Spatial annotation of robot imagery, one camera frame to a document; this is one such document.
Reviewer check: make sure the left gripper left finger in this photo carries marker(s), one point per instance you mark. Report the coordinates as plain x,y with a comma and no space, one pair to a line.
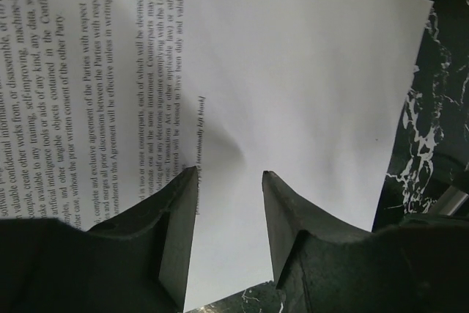
137,261

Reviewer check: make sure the aluminium frame rail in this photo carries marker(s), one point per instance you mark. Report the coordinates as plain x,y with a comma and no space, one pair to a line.
452,201

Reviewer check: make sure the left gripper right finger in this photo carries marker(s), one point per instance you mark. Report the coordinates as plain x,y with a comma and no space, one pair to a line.
323,264

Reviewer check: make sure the black marble pattern mat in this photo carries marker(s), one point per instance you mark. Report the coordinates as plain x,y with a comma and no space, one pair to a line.
431,147

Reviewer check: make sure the printed paper sheet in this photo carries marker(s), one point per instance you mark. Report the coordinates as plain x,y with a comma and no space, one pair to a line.
104,101

